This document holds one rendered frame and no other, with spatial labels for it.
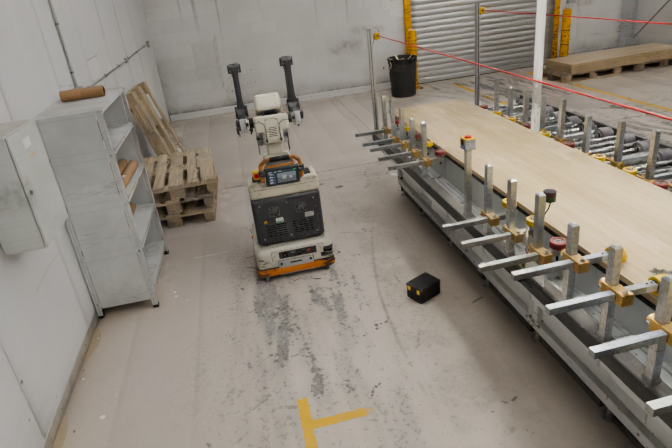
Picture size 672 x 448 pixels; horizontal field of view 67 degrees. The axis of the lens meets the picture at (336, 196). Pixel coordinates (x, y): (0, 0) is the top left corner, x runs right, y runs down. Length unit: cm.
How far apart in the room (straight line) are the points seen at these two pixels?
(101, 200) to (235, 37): 649
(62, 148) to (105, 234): 67
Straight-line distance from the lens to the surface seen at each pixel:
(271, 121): 407
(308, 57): 1007
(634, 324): 261
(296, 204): 394
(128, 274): 410
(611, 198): 319
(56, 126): 376
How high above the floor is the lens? 218
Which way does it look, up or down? 23 degrees down
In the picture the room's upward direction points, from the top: 7 degrees counter-clockwise
